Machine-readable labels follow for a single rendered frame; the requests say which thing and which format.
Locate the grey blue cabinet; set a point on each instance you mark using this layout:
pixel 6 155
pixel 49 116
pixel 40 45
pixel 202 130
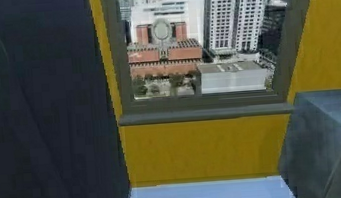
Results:
pixel 329 149

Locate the grey framed window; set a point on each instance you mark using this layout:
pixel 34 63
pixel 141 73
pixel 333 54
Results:
pixel 205 104

